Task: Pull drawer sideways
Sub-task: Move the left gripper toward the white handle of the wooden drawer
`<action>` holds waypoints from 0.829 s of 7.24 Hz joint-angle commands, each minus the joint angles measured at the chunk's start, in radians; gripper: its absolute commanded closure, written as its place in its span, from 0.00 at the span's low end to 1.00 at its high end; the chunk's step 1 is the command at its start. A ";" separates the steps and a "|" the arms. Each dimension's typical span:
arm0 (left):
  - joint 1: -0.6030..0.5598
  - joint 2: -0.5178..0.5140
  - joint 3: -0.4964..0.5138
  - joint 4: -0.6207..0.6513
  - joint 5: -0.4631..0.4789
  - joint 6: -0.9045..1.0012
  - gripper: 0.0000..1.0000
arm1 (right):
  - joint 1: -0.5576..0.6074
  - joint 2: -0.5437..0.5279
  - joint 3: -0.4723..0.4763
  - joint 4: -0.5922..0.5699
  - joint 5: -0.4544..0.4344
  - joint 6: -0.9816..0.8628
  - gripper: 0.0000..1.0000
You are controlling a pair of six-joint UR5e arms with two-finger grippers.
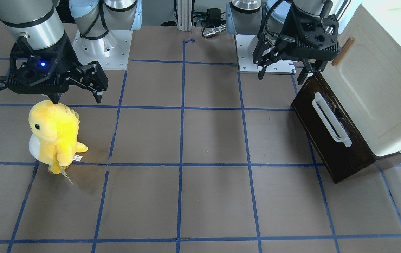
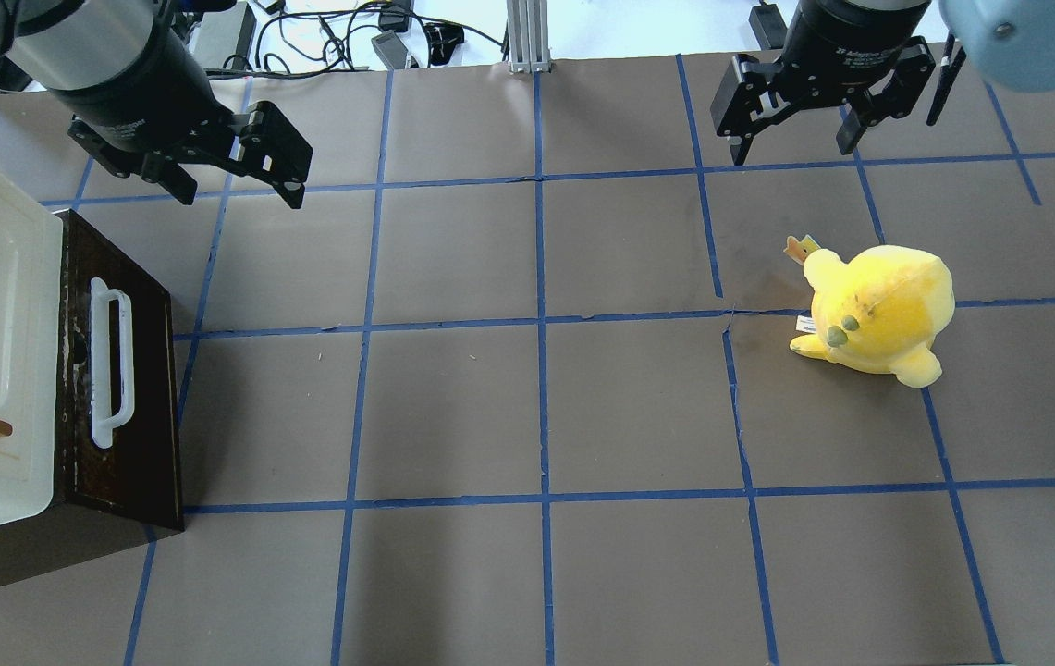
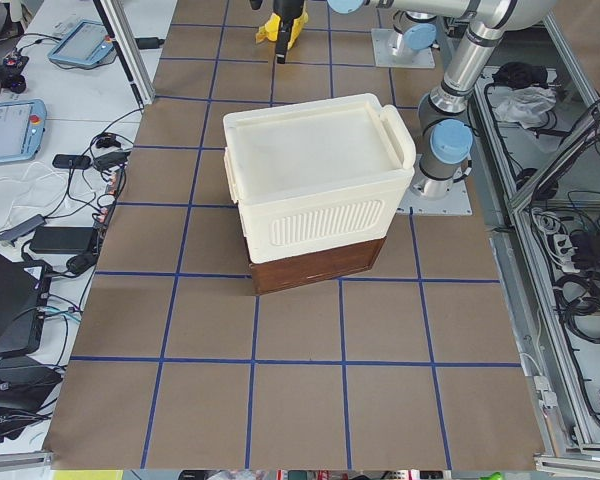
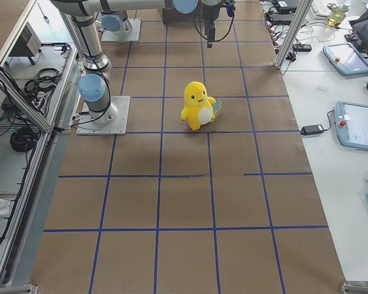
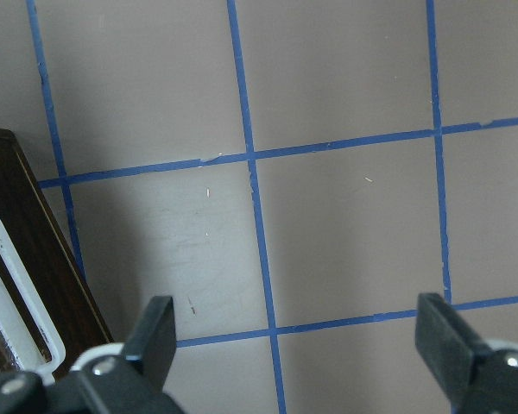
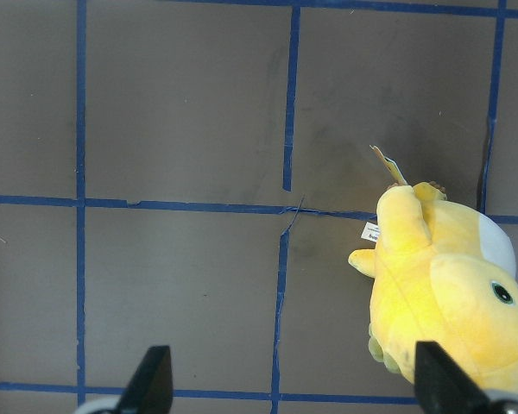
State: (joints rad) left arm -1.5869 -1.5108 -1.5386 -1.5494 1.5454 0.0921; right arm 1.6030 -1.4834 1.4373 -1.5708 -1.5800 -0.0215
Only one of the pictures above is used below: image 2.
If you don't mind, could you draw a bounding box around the black cables bundle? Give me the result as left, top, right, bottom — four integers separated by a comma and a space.
203, 0, 505, 80

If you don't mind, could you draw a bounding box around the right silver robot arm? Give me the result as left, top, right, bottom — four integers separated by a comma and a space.
710, 1, 1055, 166

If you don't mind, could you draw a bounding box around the aluminium frame post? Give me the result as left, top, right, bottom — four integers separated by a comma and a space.
506, 0, 553, 75

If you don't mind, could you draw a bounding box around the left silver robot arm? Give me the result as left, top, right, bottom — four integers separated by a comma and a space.
0, 1, 313, 208

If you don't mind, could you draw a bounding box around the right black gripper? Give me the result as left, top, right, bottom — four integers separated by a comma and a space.
710, 1, 936, 167

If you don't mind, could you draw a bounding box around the white drawer handle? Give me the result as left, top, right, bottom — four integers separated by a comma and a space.
89, 277, 137, 450

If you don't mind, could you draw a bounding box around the yellow plush dinosaur toy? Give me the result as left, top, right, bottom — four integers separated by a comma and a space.
784, 235, 955, 389

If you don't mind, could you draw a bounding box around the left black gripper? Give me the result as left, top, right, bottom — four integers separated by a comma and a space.
44, 17, 314, 210

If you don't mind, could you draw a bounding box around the black power adapter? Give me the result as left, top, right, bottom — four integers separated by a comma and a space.
371, 31, 421, 70

